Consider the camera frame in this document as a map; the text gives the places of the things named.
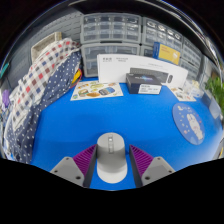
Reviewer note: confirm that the round blue printed mouse pad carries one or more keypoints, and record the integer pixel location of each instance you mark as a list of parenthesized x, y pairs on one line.
[(188, 123)]

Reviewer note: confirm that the food sticker sheet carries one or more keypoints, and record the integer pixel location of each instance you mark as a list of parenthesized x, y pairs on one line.
[(96, 90), (181, 94)]

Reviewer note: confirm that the long white keyboard box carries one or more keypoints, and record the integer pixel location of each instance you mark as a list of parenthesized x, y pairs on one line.
[(113, 68)]

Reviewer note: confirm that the clear box of white parts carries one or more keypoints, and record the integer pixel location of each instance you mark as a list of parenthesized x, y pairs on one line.
[(193, 88)]

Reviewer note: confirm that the beige woven basket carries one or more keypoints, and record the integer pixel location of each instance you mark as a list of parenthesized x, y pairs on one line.
[(43, 45)]

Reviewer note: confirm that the red checkered cloth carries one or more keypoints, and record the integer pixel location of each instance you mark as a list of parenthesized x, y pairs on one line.
[(40, 75)]

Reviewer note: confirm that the yellow plastic item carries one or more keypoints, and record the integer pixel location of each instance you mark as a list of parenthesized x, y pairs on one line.
[(76, 76)]

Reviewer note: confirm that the grey metal shelf unit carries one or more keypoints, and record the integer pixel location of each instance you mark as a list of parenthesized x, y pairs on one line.
[(133, 8)]

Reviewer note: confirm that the navy polka dot cloth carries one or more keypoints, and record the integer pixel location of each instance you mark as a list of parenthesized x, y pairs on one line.
[(50, 100)]

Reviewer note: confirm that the green potted plant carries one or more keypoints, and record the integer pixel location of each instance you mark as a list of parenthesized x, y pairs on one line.
[(215, 90)]

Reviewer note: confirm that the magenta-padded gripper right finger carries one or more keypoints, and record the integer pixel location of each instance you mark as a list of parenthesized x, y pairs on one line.
[(156, 170)]

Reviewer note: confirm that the small black box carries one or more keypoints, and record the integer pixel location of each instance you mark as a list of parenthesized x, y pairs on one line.
[(143, 81)]

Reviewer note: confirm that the grey computer mouse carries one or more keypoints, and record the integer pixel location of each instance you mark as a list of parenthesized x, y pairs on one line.
[(111, 163)]

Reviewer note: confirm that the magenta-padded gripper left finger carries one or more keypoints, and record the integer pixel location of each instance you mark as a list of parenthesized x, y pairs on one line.
[(68, 170)]

